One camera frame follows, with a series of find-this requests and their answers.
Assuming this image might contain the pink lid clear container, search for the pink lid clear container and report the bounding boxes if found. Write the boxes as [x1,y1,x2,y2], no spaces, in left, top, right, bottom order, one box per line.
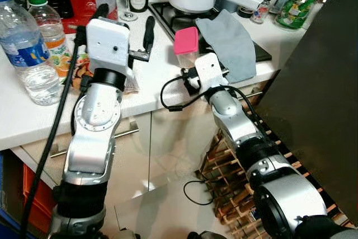
[173,26,200,73]

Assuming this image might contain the printed snack packet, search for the printed snack packet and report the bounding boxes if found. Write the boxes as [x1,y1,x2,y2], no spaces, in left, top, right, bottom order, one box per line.
[70,60,140,94]

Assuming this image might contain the black gas hob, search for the black gas hob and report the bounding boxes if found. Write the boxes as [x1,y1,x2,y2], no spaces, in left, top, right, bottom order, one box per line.
[148,1,273,63]

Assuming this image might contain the grey cloth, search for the grey cloth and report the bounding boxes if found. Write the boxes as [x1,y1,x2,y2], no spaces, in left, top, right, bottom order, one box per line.
[196,10,258,84]

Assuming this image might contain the green cap drink bottle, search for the green cap drink bottle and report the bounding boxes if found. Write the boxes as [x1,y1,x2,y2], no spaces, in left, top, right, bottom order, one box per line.
[26,0,76,80]

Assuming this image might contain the cream kitchen base cabinet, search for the cream kitchen base cabinet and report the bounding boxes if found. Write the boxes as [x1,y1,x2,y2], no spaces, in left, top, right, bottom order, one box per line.
[8,91,269,212]

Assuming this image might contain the wooden wine rack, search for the wooden wine rack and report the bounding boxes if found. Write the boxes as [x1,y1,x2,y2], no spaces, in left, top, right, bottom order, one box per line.
[196,124,350,239]

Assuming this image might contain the small clear bottle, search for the small clear bottle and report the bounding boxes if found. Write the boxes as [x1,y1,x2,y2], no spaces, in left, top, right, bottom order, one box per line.
[252,0,274,25]

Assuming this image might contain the green food packet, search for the green food packet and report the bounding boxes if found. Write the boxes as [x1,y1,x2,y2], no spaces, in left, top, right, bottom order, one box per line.
[274,0,318,31]

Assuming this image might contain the red crate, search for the red crate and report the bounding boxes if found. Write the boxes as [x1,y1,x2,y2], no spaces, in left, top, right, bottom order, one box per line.
[22,163,58,234]

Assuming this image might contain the blue crate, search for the blue crate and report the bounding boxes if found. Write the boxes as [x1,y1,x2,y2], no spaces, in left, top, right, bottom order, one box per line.
[0,149,26,237]

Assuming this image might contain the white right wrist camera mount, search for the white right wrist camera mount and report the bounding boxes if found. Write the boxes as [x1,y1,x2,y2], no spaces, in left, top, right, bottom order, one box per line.
[193,52,222,92]

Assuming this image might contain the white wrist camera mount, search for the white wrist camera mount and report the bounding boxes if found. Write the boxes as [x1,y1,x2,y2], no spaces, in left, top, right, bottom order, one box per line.
[193,52,222,92]
[86,18,131,78]

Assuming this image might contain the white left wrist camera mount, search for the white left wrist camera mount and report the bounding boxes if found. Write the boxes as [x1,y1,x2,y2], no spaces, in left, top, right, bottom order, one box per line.
[86,18,131,78]

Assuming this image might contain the metal drawer handle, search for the metal drawer handle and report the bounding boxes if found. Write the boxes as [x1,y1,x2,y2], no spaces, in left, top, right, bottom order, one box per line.
[238,84,270,102]
[49,127,140,158]

